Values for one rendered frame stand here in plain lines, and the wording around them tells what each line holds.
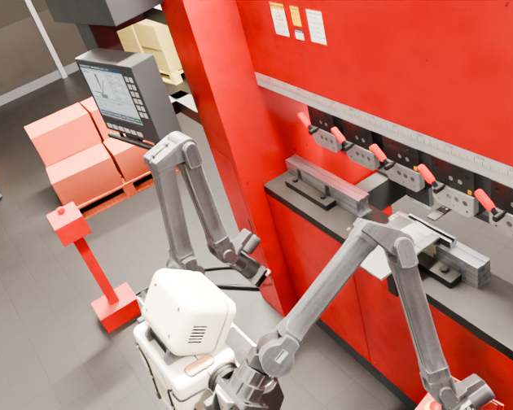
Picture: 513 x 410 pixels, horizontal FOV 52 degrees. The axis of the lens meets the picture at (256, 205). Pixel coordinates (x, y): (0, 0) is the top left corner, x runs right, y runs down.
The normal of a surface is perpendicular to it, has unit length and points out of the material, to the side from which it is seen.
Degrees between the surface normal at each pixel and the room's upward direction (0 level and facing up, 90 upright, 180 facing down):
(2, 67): 90
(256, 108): 90
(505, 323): 0
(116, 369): 0
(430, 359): 56
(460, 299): 0
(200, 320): 90
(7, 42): 90
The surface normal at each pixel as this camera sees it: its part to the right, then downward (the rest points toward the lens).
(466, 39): -0.81, 0.49
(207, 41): 0.53, 0.39
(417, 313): 0.04, 0.13
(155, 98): 0.71, 0.26
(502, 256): -0.25, -0.78
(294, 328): 0.17, -0.08
